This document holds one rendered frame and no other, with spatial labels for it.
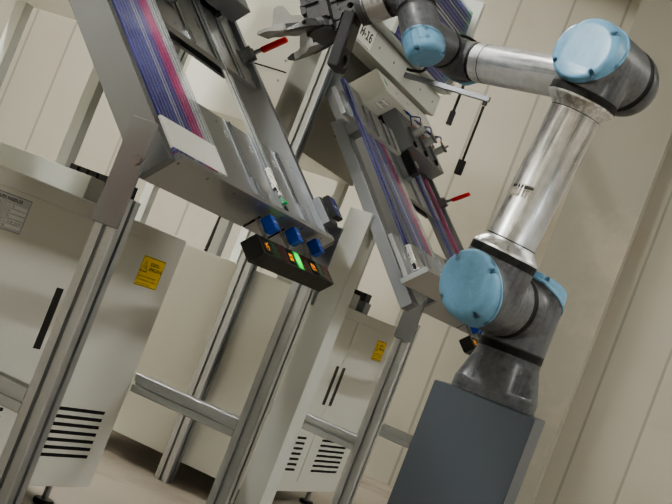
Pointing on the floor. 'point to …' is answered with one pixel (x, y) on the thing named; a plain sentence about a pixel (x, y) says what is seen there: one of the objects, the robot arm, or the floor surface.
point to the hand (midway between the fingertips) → (272, 50)
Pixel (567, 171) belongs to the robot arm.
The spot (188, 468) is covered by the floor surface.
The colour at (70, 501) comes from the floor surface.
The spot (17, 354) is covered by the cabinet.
